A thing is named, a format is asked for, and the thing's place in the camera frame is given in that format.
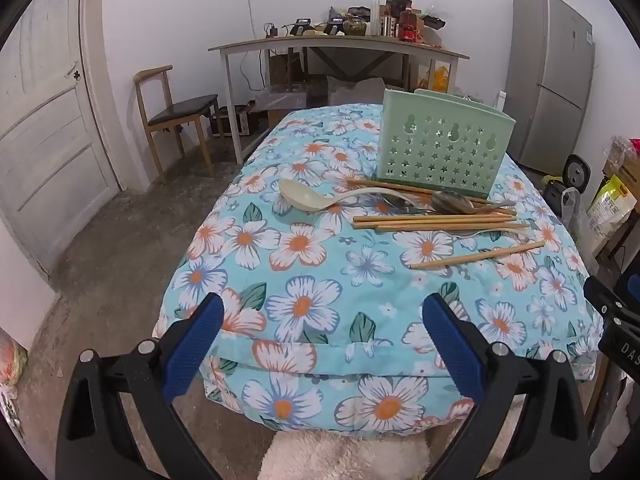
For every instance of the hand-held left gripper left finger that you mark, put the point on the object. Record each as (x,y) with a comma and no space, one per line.
(192,350)

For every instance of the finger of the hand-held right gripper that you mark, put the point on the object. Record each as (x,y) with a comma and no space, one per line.
(595,290)

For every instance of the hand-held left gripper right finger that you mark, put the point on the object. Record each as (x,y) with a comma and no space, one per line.
(455,350)

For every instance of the bamboo chopsticks bundle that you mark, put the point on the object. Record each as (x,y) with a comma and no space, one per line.
(400,229)

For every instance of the metal spoon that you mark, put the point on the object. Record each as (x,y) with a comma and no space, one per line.
(450,201)
(400,203)

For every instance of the beige plastic spoon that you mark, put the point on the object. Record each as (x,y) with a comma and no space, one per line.
(300,194)

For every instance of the green perforated utensil holder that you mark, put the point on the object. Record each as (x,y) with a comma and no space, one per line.
(440,160)

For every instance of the white plastic bag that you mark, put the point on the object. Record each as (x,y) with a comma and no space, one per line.
(575,215)

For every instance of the yellow rice bag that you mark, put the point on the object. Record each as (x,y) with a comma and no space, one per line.
(607,200)

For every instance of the black floor item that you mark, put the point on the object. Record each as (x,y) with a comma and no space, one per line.
(555,191)

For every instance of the black round appliance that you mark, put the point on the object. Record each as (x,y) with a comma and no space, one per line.
(577,172)

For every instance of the blue floral blanket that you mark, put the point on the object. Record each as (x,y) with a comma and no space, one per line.
(350,285)

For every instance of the pink bag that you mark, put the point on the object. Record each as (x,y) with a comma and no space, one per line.
(635,147)

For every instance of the person's white fluffy robe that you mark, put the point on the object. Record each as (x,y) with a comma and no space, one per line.
(340,455)

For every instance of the orange printed bag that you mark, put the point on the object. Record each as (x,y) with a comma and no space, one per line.
(12,365)

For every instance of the white bottle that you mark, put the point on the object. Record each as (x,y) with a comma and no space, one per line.
(501,101)

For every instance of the grey refrigerator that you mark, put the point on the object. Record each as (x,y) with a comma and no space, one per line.
(545,85)

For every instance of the small toaster oven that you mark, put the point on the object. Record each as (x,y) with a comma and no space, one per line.
(235,120)

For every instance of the wooden chair black seat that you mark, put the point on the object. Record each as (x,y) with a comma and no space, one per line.
(180,110)

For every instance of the white panel door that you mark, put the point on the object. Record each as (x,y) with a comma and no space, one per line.
(45,135)

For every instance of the yellow plastic bag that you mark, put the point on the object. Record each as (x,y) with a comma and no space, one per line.
(437,80)

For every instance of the clear plastic storage box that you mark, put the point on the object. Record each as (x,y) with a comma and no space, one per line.
(280,97)

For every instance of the grey sack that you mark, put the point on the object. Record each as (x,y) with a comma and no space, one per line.
(350,91)

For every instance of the tall cardboard box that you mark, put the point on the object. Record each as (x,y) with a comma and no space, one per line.
(280,67)

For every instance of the red bottles pack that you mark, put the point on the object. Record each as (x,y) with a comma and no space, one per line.
(409,25)

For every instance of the white-legged wooden desk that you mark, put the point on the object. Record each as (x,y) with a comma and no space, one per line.
(325,42)

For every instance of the glass jar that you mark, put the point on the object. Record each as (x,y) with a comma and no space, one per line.
(357,25)

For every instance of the black electronic device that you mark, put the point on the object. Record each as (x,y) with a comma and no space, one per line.
(302,27)

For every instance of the dark package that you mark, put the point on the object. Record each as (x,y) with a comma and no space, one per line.
(399,4)

